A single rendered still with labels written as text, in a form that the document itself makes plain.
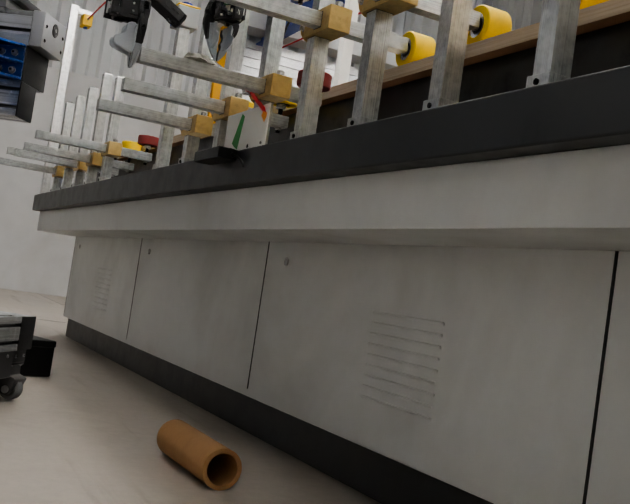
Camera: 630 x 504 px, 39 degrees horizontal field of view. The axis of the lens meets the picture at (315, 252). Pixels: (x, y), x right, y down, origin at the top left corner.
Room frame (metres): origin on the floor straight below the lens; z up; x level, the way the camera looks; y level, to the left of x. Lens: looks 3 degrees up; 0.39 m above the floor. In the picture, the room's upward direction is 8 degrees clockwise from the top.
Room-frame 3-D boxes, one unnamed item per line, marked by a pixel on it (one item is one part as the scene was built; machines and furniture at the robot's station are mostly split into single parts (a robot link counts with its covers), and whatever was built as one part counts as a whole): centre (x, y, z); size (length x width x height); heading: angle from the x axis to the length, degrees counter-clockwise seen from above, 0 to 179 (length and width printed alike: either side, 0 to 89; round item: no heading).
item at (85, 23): (4.61, 1.38, 1.20); 0.12 x 0.09 x 1.00; 116
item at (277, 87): (2.05, 0.16, 0.85); 0.14 x 0.06 x 0.05; 26
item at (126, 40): (1.87, 0.45, 0.86); 0.06 x 0.03 x 0.09; 116
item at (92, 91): (3.86, 1.05, 0.91); 0.04 x 0.04 x 0.48; 26
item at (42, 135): (3.35, 0.87, 0.83); 0.44 x 0.03 x 0.04; 116
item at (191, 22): (2.75, 0.50, 1.18); 0.07 x 0.07 x 0.08; 26
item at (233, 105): (2.27, 0.27, 0.83); 0.14 x 0.06 x 0.05; 26
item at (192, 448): (1.87, 0.18, 0.04); 0.30 x 0.08 x 0.08; 26
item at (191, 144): (2.52, 0.39, 0.89); 0.04 x 0.04 x 0.48; 26
